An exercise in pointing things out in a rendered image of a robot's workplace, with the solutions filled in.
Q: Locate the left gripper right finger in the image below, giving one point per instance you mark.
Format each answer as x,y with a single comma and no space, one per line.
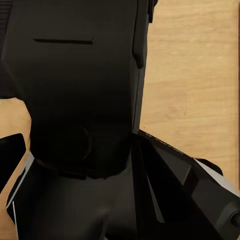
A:
183,218

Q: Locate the digital camera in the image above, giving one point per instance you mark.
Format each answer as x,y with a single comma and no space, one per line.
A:
79,66

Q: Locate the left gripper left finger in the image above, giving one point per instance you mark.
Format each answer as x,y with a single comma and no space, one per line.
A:
12,150

